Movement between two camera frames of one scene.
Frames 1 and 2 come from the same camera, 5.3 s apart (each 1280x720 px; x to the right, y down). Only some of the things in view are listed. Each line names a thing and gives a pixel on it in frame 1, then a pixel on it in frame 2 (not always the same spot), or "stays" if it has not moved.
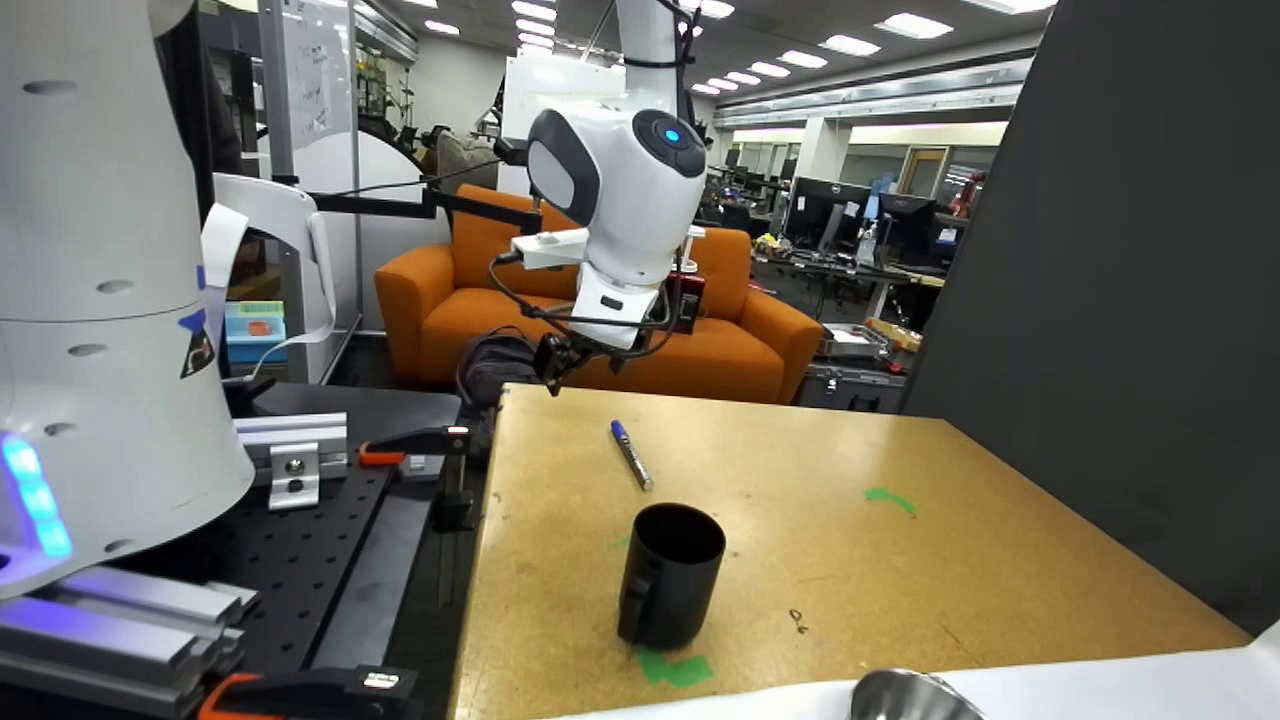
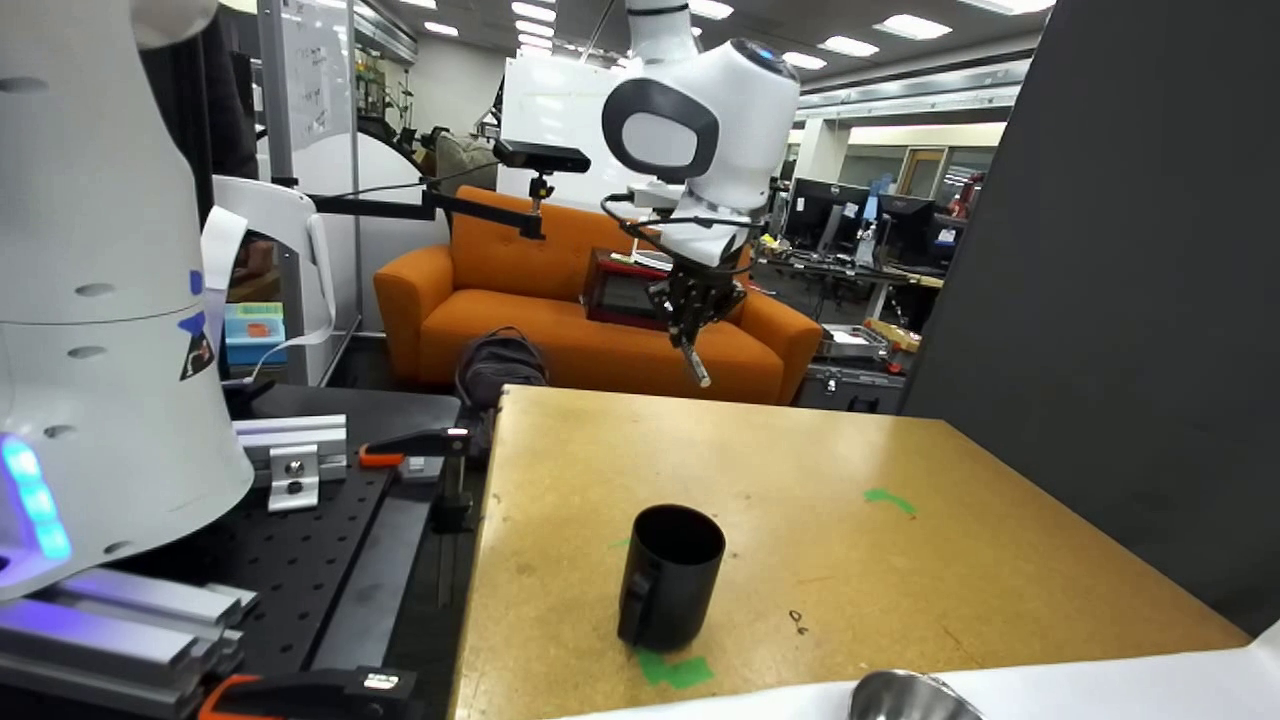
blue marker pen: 629,452 → 697,371
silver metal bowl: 899,694 stays
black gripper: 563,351 → 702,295
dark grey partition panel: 1111,323 stays
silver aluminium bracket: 293,452 stays
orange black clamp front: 316,694 stays
